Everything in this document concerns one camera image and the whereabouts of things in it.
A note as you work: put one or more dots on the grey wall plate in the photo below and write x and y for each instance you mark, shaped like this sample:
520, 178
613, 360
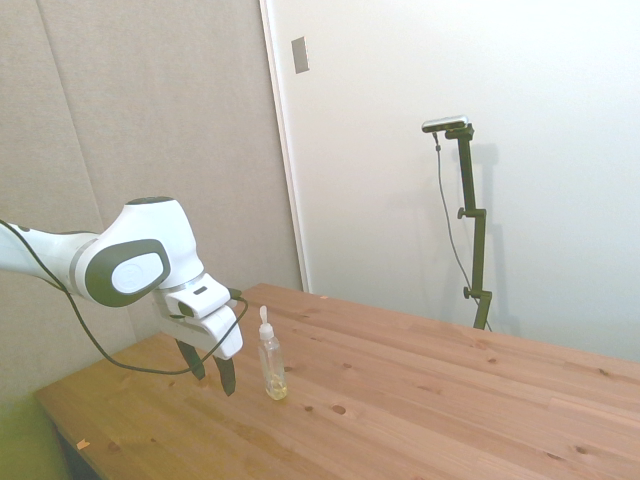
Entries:
300, 55

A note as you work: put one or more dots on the grey exterior camera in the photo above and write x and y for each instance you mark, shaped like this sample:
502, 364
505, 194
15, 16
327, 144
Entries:
445, 123

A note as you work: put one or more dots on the clear pump sanitizer bottle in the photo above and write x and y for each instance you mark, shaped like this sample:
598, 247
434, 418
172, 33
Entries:
272, 367

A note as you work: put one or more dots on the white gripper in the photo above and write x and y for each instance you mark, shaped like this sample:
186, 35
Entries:
210, 332

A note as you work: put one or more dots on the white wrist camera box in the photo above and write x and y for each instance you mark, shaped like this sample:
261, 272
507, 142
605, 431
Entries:
196, 299

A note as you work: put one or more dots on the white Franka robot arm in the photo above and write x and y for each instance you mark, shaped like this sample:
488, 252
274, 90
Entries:
125, 260

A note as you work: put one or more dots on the black camera stand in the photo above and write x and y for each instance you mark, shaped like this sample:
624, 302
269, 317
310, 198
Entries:
474, 225

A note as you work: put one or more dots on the white door frame trim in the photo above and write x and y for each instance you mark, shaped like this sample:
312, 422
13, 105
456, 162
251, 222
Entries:
285, 145

